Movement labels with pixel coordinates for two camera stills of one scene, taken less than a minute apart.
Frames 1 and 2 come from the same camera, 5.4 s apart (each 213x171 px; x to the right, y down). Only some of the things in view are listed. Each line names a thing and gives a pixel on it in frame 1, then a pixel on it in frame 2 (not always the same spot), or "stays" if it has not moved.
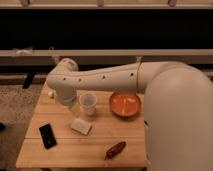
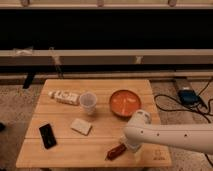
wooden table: (100, 130) stays
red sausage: (115, 150) stays
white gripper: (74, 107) -> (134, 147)
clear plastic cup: (88, 101) stays
